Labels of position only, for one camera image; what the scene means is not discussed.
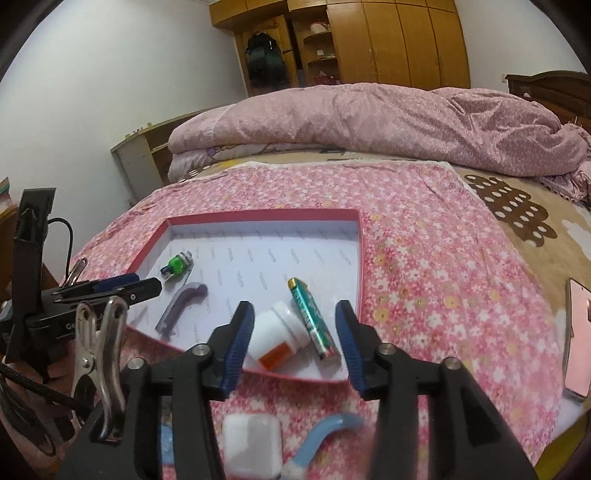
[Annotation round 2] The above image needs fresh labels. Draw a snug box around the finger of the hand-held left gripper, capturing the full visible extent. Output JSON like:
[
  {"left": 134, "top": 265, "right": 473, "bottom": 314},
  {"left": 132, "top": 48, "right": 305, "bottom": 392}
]
[
  {"left": 60, "top": 278, "right": 163, "bottom": 308},
  {"left": 51, "top": 273, "right": 141, "bottom": 298}
]

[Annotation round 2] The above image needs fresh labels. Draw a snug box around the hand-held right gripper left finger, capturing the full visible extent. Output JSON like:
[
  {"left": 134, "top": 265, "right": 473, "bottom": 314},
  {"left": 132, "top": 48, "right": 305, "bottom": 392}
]
[{"left": 55, "top": 300, "right": 256, "bottom": 480}]

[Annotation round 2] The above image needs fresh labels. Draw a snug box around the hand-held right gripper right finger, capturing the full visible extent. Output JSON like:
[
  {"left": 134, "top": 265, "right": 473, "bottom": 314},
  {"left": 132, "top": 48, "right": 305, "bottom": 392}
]
[{"left": 335, "top": 299, "right": 539, "bottom": 480}]

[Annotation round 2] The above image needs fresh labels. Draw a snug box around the white orange-label pill bottle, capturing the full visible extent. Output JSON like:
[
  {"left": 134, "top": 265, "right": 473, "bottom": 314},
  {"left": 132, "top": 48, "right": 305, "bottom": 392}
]
[{"left": 247, "top": 301, "right": 311, "bottom": 371}]

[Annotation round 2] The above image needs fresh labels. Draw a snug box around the light blue plastic handle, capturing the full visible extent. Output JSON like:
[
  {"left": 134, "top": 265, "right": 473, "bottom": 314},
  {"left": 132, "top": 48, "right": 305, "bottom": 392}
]
[{"left": 281, "top": 412, "right": 365, "bottom": 480}]

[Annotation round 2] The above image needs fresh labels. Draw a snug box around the red shallow cardboard box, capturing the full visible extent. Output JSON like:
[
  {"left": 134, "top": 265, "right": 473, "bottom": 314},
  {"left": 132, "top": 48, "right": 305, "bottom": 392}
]
[{"left": 124, "top": 209, "right": 363, "bottom": 384}]

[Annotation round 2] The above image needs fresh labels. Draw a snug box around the white square plastic case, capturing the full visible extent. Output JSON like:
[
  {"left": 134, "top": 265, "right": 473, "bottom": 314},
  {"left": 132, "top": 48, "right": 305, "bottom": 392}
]
[{"left": 222, "top": 414, "right": 282, "bottom": 478}]

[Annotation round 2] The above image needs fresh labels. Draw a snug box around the translucent blue plastic item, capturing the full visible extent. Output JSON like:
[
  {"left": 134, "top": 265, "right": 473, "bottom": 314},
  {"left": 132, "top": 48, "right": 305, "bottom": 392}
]
[{"left": 159, "top": 422, "right": 176, "bottom": 462}]

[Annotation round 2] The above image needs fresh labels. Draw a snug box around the teal patterned lighter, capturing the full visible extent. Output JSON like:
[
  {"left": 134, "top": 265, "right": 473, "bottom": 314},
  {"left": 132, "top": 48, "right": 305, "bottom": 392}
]
[{"left": 287, "top": 277, "right": 341, "bottom": 361}]

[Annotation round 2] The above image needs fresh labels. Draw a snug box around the small green plastic toy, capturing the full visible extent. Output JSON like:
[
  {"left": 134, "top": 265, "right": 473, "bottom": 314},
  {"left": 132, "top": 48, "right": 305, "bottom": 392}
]
[{"left": 160, "top": 251, "right": 195, "bottom": 281}]

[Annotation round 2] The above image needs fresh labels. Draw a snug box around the silver metal spring clip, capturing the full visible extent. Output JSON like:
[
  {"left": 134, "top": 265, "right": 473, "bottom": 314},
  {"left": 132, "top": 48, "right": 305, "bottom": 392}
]
[{"left": 71, "top": 296, "right": 130, "bottom": 439}]

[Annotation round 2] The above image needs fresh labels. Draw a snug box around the pink floral cloth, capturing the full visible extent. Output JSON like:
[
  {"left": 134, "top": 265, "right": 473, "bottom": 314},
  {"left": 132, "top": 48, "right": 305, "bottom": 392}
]
[{"left": 69, "top": 159, "right": 568, "bottom": 480}]

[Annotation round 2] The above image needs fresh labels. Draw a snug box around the low wooden shelf unit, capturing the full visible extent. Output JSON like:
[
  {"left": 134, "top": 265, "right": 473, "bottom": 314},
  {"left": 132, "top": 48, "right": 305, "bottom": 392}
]
[{"left": 111, "top": 108, "right": 218, "bottom": 201}]

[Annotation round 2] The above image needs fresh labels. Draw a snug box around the pink quilt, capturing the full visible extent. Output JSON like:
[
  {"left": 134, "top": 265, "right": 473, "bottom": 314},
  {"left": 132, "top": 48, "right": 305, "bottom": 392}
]
[{"left": 167, "top": 83, "right": 591, "bottom": 185}]

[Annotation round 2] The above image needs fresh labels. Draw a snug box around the pink smartphone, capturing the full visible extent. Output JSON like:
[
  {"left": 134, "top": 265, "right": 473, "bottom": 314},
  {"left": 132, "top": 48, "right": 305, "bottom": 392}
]
[{"left": 562, "top": 278, "right": 591, "bottom": 400}]

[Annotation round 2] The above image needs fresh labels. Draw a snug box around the black hanging jacket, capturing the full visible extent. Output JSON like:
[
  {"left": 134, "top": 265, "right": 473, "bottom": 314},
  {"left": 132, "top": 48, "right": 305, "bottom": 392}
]
[{"left": 245, "top": 31, "right": 284, "bottom": 88}]

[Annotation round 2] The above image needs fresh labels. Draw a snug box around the wooden wardrobe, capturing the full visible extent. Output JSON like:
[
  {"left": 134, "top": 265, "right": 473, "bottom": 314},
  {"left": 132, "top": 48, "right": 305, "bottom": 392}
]
[{"left": 209, "top": 0, "right": 472, "bottom": 97}]

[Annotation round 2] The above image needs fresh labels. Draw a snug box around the dark wooden headboard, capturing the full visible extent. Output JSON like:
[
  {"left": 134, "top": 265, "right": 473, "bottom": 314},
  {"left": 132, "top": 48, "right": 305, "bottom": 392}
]
[{"left": 505, "top": 70, "right": 591, "bottom": 130}]

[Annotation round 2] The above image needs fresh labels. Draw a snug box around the purple plastic handle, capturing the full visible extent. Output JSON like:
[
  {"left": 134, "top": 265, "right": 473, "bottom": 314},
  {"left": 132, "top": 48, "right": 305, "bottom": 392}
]
[{"left": 156, "top": 282, "right": 208, "bottom": 340}]

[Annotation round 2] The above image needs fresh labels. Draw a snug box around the thin black cable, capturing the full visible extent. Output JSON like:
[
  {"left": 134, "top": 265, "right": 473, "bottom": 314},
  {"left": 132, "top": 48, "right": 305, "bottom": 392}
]
[{"left": 46, "top": 218, "right": 75, "bottom": 275}]

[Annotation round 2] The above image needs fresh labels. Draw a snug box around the black braided cable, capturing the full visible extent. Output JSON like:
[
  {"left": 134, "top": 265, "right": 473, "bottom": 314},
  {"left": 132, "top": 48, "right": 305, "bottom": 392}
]
[{"left": 0, "top": 362, "right": 93, "bottom": 418}]

